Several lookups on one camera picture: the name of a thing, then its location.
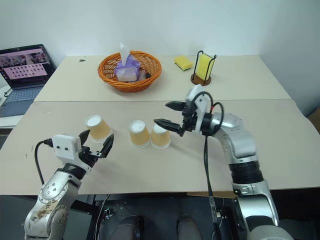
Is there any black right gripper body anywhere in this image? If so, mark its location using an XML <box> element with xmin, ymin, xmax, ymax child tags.
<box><xmin>178</xmin><ymin>99</ymin><xmax>201</xmax><ymax>137</ymax></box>

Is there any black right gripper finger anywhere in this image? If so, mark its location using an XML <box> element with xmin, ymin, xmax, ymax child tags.
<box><xmin>153</xmin><ymin>119</ymin><xmax>181</xmax><ymax>134</ymax></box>
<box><xmin>165</xmin><ymin>100</ymin><xmax>187</xmax><ymax>112</ymax></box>

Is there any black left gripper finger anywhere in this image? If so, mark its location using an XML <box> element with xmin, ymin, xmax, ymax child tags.
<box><xmin>78</xmin><ymin>129</ymin><xmax>91</xmax><ymax>151</ymax></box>
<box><xmin>100</xmin><ymin>133</ymin><xmax>116</xmax><ymax>159</ymax></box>

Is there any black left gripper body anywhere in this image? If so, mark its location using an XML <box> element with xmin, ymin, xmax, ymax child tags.
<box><xmin>78</xmin><ymin>145</ymin><xmax>106</xmax><ymax>174</ymax></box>

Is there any tan paper cup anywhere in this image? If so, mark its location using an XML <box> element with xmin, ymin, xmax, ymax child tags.
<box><xmin>84</xmin><ymin>114</ymin><xmax>114</xmax><ymax>144</ymax></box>
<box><xmin>128</xmin><ymin>119</ymin><xmax>151</xmax><ymax>150</ymax></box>
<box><xmin>150</xmin><ymin>123</ymin><xmax>172</xmax><ymax>150</ymax></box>

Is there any yellow sponge with dark underside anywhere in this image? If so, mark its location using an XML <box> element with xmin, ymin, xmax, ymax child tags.
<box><xmin>173</xmin><ymin>55</ymin><xmax>194</xmax><ymax>72</ymax></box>

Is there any orange woven basket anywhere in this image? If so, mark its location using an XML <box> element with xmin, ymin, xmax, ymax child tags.
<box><xmin>97</xmin><ymin>50</ymin><xmax>163</xmax><ymax>93</ymax></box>

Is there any tall yellow sponge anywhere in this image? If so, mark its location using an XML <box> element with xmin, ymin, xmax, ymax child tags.
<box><xmin>195</xmin><ymin>52</ymin><xmax>215</xmax><ymax>80</ymax></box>

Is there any purple tissue pack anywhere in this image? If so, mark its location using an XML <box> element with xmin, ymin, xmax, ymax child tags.
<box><xmin>114</xmin><ymin>41</ymin><xmax>141</xmax><ymax>83</ymax></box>

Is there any open laptop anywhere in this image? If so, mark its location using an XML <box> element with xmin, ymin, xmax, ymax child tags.
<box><xmin>0</xmin><ymin>44</ymin><xmax>57</xmax><ymax>118</ymax></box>

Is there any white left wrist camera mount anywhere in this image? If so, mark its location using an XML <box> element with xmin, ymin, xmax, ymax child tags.
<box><xmin>50</xmin><ymin>134</ymin><xmax>83</xmax><ymax>161</ymax></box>

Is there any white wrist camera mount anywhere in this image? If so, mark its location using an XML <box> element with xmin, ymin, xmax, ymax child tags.
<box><xmin>184</xmin><ymin>84</ymin><xmax>214</xmax><ymax>134</ymax></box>
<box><xmin>50</xmin><ymin>134</ymin><xmax>83</xmax><ymax>161</ymax></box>

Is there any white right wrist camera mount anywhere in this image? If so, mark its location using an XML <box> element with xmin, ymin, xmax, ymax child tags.
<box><xmin>184</xmin><ymin>84</ymin><xmax>214</xmax><ymax>134</ymax></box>

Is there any black wire holder brown base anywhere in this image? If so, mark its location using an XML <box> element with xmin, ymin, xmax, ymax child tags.
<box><xmin>190</xmin><ymin>50</ymin><xmax>217</xmax><ymax>87</ymax></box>

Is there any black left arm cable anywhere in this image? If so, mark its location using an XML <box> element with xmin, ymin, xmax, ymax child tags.
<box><xmin>34</xmin><ymin>139</ymin><xmax>55</xmax><ymax>186</ymax></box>

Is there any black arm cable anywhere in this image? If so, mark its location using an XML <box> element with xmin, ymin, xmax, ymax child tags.
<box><xmin>34</xmin><ymin>139</ymin><xmax>55</xmax><ymax>186</ymax></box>
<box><xmin>186</xmin><ymin>91</ymin><xmax>225</xmax><ymax>240</ymax></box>

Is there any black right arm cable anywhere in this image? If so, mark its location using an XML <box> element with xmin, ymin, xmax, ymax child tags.
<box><xmin>186</xmin><ymin>91</ymin><xmax>225</xmax><ymax>240</ymax></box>

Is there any thin white cable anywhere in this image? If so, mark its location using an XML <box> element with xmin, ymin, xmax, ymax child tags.
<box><xmin>95</xmin><ymin>194</ymin><xmax>111</xmax><ymax>240</ymax></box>

